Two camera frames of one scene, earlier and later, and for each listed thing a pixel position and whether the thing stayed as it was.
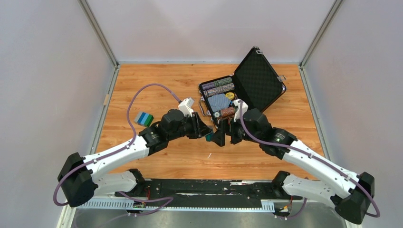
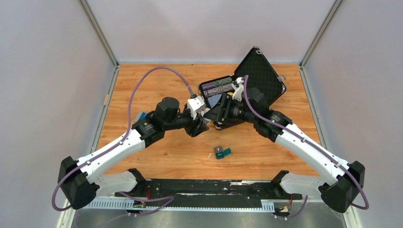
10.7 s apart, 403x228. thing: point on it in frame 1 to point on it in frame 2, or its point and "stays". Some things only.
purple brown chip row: [219, 89] stays
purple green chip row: [213, 84] stays
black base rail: [208, 194] stays
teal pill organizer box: [209, 137] to [220, 153]
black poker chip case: [256, 82] stays
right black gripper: [219, 136] to [218, 113]
